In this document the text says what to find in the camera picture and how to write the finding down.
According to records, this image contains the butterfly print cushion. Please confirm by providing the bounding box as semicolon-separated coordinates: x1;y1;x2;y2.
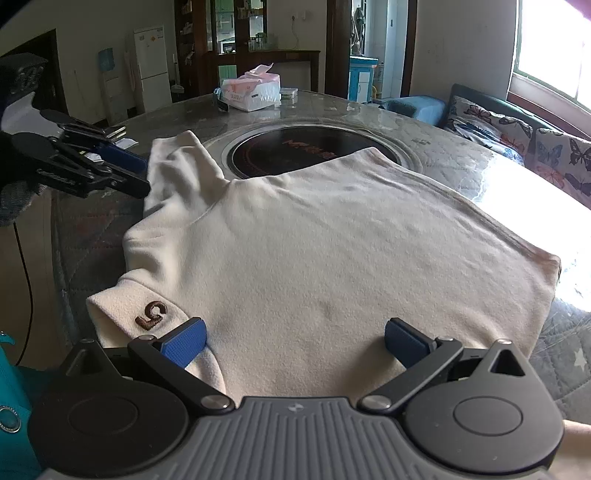
449;95;537;139
442;115;528;166
525;126;591;209

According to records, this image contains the cream sweater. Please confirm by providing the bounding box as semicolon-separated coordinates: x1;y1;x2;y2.
87;130;561;402

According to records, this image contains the dark wooden cabinet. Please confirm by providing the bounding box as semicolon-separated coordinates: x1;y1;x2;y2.
174;0;324;101

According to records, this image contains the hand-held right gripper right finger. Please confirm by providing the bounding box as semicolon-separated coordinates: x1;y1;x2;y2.
362;318;539;414

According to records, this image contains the person's teal clothing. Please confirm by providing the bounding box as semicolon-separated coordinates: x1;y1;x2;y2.
0;331;43;480

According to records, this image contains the white refrigerator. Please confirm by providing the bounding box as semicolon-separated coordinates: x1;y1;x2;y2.
133;27;173;114

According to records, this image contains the window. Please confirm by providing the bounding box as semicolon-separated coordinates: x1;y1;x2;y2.
507;0;591;114

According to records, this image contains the water dispenser with blue bottle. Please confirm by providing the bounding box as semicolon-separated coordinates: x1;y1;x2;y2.
97;48;129;124

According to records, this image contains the blue sofa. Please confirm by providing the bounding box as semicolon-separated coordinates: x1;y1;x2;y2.
379;83;591;210

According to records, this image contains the pink white tissue pack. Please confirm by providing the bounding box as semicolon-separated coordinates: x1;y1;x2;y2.
221;64;282;112

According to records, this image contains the light blue cabinet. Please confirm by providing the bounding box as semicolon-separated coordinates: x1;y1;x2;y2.
348;55;380;103

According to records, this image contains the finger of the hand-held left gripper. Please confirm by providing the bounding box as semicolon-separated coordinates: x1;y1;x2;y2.
41;109;149;173
34;154;151;200

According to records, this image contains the round black induction cooker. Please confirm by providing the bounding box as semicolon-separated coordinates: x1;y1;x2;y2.
222;124;403;182

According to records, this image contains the black cable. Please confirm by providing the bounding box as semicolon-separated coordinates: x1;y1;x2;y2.
11;220;37;367

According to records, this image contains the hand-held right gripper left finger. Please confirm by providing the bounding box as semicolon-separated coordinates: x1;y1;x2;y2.
60;318;236;414

